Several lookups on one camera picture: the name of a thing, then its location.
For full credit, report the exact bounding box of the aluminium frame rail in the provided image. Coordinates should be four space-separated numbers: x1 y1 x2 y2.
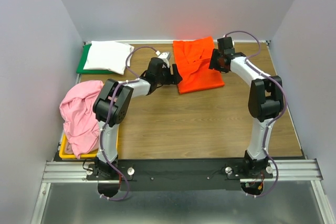
32 158 334 223

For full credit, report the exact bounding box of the white folded t-shirt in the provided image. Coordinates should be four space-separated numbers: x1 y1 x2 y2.
83 41 134 75

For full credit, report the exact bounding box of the green folded t-shirt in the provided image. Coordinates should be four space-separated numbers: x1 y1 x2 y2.
76 44 113 74

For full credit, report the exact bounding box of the orange t-shirt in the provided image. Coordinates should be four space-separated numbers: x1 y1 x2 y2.
173 37 225 94

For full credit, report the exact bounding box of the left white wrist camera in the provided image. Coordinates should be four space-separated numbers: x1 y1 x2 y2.
155 50 171 68

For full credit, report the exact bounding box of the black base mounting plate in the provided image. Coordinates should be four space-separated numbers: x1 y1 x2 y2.
86 158 274 196

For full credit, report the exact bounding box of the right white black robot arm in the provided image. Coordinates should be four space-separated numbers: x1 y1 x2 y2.
209 37 285 178

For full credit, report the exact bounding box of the yellow plastic bin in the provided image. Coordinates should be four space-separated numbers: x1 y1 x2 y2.
59 125 119 162

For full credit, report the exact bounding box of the pink crumpled t-shirt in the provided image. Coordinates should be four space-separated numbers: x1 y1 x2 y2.
59 80 106 158

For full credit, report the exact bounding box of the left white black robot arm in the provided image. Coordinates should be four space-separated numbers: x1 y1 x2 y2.
92 57 183 179

